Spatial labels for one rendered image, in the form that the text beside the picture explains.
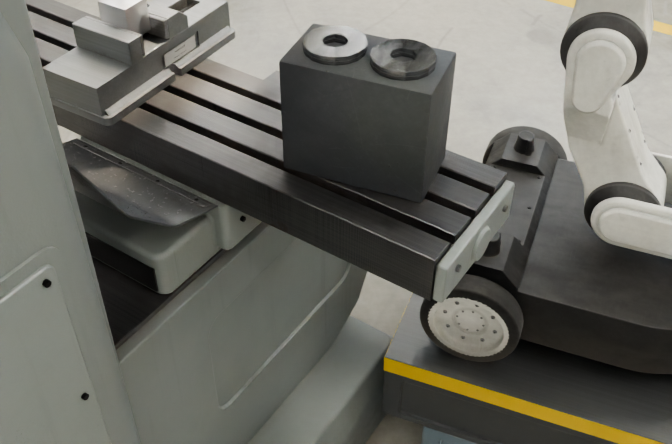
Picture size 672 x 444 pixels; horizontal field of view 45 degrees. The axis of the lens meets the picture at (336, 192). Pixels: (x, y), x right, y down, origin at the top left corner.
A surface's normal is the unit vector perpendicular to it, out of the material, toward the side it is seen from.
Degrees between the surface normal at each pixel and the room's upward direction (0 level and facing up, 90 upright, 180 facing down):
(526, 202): 0
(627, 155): 90
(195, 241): 90
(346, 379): 0
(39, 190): 88
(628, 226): 90
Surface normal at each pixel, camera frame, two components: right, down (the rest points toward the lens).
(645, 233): -0.36, 0.60
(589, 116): -0.35, 0.86
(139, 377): 0.83, 0.36
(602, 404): 0.00, -0.77
